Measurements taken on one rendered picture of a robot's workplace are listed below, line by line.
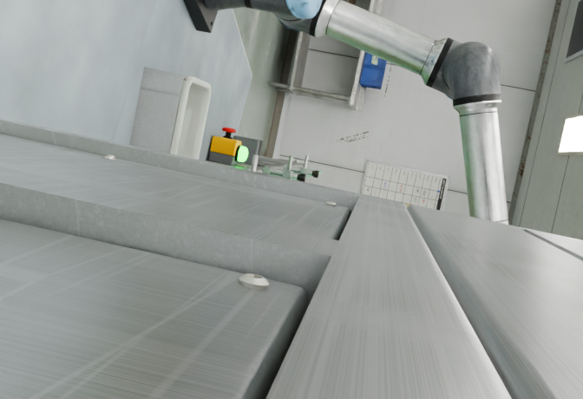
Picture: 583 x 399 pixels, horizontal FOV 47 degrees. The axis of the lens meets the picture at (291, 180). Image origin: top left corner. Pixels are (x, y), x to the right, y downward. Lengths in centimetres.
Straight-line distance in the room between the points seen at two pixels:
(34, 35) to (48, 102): 11
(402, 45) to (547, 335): 139
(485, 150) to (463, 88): 13
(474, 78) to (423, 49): 18
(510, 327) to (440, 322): 2
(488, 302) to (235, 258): 8
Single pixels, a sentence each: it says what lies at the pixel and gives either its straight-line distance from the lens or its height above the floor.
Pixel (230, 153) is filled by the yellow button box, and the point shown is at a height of 81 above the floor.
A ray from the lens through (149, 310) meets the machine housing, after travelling 16.
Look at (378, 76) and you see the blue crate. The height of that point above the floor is 106.
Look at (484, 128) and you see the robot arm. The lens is 141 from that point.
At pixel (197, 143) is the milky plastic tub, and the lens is 143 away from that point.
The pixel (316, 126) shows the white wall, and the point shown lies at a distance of 744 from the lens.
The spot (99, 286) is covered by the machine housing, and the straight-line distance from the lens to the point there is 17.
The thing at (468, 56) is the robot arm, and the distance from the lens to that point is 143.
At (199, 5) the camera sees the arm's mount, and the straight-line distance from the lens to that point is 148.
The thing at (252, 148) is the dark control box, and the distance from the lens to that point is 213.
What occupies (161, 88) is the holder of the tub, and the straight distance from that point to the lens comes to 129.
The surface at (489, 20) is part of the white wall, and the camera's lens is 763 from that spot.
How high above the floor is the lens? 121
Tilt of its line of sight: 7 degrees down
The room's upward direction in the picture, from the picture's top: 102 degrees clockwise
